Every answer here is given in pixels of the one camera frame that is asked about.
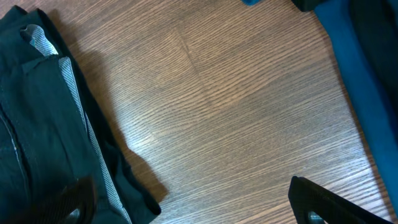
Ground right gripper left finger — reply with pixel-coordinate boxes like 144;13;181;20
6;177;96;224

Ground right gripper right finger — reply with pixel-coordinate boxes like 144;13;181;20
288;176;390;224

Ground black shorts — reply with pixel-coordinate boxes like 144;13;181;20
1;6;161;223

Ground blue polo shirt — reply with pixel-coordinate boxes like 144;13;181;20
241;0;398;215

